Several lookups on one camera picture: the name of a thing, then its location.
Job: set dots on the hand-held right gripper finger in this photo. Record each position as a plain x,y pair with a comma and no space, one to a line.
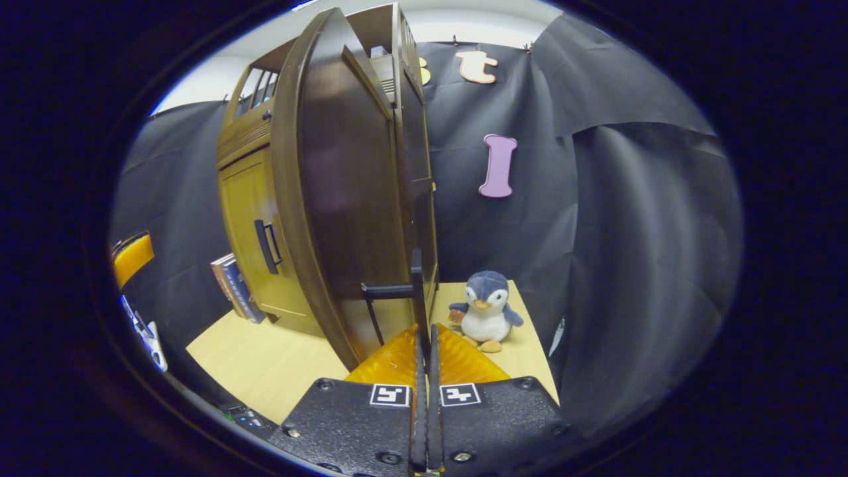
435,424
419,424

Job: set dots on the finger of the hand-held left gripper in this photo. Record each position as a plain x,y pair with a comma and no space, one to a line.
132,258

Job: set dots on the wooden shoe cabinet door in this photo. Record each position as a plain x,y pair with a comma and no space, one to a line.
344,199
242,199

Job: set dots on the wooden double-door shoe cabinet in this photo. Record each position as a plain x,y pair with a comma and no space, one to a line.
414,132

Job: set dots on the wooden cabinet drawer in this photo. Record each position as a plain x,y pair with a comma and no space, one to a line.
242,139

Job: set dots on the red book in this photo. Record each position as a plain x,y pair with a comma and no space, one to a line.
218,271

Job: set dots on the blue book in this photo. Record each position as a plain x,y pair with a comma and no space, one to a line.
242,288

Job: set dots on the penguin plush toy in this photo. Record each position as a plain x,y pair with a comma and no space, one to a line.
487,311

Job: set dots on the black backdrop cloth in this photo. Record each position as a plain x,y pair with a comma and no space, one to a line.
629,232

